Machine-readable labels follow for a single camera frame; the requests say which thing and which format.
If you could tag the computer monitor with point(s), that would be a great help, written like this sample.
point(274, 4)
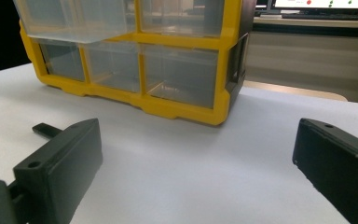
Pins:
point(323, 3)

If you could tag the beige desk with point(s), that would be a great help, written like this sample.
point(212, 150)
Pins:
point(310, 56)

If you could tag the yellow and black drawer cabinet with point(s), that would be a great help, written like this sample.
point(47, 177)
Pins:
point(180, 109)

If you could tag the light wooden board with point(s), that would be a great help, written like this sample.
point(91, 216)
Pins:
point(295, 90)

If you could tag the large clear plastic drawer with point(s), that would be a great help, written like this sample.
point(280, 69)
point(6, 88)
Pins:
point(71, 21)
point(183, 76)
point(183, 17)

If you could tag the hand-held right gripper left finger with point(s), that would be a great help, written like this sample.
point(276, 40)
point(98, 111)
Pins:
point(62, 168)

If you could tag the black keyboard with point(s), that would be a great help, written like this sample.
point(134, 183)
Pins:
point(320, 17)

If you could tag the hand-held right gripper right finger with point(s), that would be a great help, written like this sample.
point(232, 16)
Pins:
point(338, 161)

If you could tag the small black flat object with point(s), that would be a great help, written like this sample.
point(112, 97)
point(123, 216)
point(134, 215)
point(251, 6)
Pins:
point(45, 129)

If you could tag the small clear plastic drawer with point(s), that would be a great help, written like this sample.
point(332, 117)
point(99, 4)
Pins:
point(115, 67)

